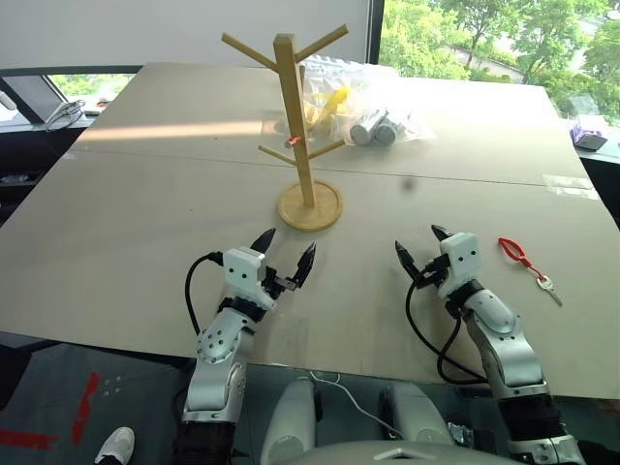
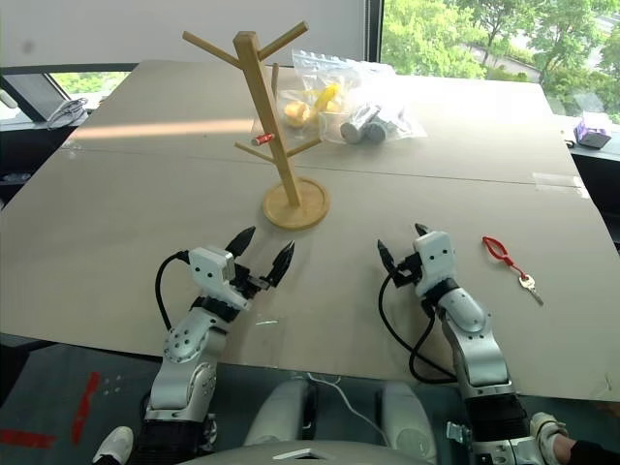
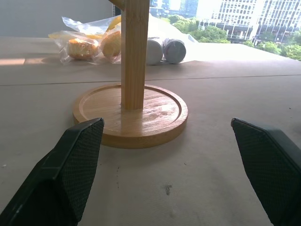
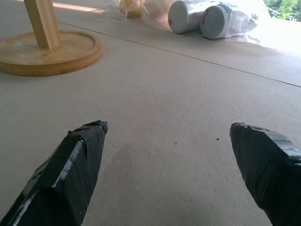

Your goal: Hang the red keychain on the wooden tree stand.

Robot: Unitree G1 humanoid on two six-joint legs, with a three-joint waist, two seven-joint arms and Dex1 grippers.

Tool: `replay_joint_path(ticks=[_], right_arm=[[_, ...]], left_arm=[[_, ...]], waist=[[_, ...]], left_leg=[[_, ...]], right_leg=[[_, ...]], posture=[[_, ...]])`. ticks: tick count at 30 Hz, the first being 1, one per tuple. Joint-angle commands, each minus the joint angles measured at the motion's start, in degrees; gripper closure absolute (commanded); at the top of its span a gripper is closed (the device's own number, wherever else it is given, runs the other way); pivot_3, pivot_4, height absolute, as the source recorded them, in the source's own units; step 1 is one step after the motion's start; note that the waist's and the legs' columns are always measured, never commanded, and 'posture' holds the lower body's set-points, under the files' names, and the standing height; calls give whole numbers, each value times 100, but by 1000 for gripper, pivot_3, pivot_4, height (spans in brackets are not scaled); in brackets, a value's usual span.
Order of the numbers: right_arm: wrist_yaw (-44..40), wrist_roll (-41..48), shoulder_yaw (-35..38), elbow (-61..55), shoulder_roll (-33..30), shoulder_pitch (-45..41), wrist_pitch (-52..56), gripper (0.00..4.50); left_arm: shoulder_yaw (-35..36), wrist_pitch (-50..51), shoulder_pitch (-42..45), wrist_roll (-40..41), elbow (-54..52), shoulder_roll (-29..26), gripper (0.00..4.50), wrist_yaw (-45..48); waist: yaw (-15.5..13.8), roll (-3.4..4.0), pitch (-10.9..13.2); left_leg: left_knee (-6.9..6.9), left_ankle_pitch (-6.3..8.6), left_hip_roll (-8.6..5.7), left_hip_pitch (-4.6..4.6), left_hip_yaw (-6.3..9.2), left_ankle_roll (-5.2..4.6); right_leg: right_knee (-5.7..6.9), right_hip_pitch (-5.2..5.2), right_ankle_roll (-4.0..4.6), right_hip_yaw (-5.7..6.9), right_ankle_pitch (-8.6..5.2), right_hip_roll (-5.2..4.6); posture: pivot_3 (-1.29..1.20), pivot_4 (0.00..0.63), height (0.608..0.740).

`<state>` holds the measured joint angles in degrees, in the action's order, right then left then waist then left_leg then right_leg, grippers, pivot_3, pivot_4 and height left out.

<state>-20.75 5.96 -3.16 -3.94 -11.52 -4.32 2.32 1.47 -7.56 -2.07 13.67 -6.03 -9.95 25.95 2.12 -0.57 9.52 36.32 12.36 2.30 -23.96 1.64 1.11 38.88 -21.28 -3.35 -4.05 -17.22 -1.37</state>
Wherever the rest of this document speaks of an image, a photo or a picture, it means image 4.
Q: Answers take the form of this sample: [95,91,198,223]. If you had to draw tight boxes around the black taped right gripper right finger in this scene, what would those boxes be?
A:
[230,121,301,226]

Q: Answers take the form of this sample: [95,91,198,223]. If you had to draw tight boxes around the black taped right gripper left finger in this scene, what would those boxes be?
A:
[0,120,109,226]

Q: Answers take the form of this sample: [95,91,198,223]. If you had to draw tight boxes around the round wooden stand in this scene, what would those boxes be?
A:
[0,0,103,77]

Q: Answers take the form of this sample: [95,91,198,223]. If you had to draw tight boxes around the clear plastic bag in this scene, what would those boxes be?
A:
[140,0,273,45]

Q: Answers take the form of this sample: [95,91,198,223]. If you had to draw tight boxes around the white bottle with ribbed cap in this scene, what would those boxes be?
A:
[199,3,258,40]

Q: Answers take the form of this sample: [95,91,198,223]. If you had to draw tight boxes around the white bottle with plain cap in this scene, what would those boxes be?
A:
[168,0,207,34]

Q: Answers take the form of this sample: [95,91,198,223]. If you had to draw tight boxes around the orange fruit in plastic wrap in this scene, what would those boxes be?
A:
[119,0,147,17]

